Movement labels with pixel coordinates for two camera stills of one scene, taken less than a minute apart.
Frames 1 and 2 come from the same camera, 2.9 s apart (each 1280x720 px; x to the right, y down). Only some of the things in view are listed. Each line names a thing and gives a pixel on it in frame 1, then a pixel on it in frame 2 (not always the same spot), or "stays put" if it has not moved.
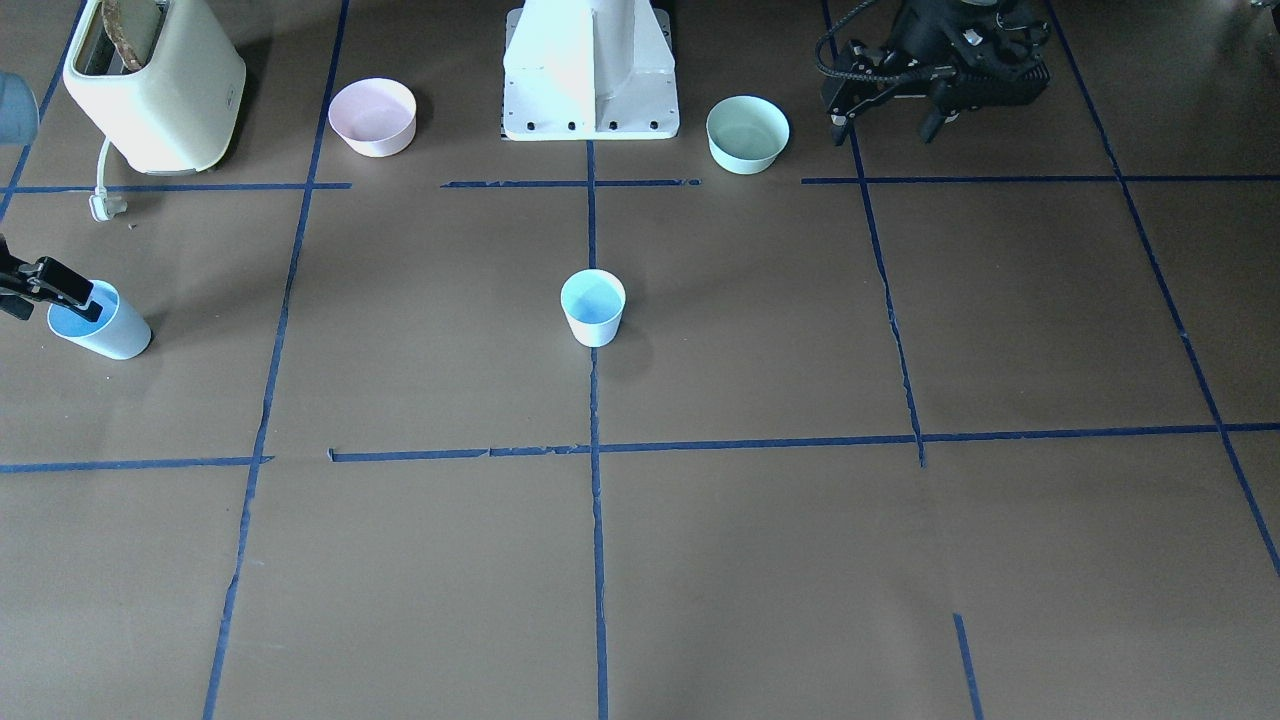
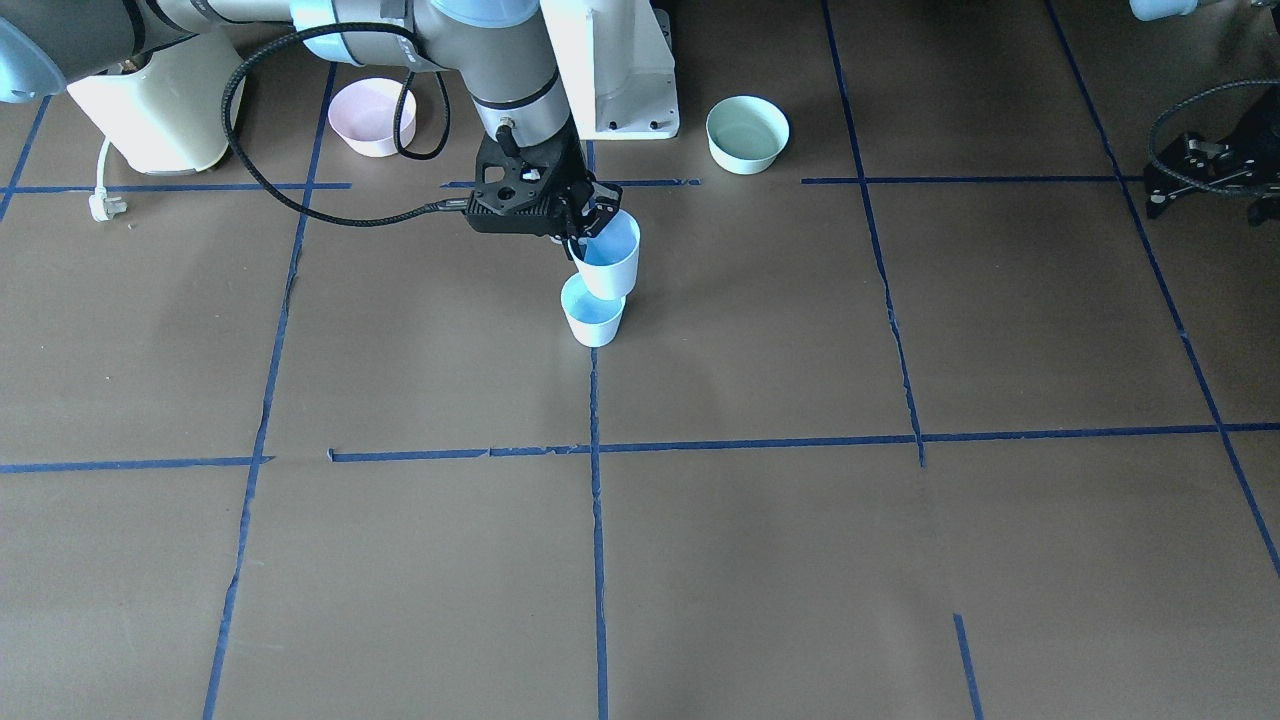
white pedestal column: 591,71 stays put
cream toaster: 156,82 stays put
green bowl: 745,134 stays put
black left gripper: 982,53 → 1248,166
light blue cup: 117,334 → 609,269
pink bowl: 377,116 stays put
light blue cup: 593,301 stays put
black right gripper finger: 92,312 → 578,229
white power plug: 102,207 stays put
